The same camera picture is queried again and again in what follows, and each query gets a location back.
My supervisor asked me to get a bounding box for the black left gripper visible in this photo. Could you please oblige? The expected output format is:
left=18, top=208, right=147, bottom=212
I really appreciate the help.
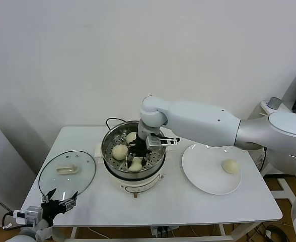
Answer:
left=41, top=188, right=79, bottom=223

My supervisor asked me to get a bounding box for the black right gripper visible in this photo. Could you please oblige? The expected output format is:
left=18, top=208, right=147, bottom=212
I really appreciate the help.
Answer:
left=124, top=133, right=150, bottom=170

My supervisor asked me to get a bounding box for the white steamed baozi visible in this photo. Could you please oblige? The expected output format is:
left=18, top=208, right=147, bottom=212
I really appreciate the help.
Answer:
left=112, top=145, right=129, bottom=160
left=129, top=158, right=143, bottom=171
left=221, top=158, right=240, bottom=175
left=126, top=132, right=138, bottom=144

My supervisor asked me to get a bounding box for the round glass pot lid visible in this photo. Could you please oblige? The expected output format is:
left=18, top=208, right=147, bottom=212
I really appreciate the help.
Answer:
left=38, top=150, right=98, bottom=200

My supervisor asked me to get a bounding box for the perforated steel steamer basket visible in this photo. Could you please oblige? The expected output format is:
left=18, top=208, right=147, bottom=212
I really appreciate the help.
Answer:
left=94, top=120, right=175, bottom=177

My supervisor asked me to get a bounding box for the cream electric cooker base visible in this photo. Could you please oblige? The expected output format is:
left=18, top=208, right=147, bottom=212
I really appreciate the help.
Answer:
left=95, top=148, right=174, bottom=199

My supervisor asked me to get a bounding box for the round white plate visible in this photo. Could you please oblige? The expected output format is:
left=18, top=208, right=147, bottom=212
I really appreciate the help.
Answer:
left=181, top=142, right=243, bottom=195

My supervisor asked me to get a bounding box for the white power strip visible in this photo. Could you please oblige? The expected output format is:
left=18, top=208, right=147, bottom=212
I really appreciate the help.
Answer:
left=150, top=226, right=179, bottom=237

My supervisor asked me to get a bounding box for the grey cylinder speaker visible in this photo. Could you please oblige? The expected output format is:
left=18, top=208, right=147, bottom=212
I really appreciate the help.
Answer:
left=268, top=97, right=282, bottom=109

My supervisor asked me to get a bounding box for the white side desk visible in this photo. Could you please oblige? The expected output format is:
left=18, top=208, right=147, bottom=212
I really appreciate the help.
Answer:
left=247, top=100, right=296, bottom=207

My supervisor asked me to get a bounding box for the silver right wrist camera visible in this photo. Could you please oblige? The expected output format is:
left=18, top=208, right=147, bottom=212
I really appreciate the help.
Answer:
left=145, top=135, right=181, bottom=149

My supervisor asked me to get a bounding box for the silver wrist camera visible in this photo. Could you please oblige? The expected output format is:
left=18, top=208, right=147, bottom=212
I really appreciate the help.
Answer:
left=13, top=206, right=43, bottom=225
left=145, top=135, right=181, bottom=149

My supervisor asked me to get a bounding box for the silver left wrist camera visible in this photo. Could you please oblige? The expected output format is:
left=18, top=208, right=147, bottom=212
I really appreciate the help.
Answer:
left=13, top=206, right=43, bottom=225

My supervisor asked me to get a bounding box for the white table frame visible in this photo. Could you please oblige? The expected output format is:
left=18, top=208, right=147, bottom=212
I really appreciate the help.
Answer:
left=51, top=223, right=254, bottom=242

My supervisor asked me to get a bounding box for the black cooker power cord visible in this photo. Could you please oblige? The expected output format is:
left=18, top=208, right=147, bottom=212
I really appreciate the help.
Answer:
left=105, top=117, right=128, bottom=132

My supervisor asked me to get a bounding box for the thin white floor cable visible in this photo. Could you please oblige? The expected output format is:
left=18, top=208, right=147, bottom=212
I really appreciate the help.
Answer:
left=87, top=226, right=107, bottom=239

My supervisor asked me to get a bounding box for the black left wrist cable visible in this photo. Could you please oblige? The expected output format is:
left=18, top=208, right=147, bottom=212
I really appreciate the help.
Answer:
left=2, top=211, right=20, bottom=230

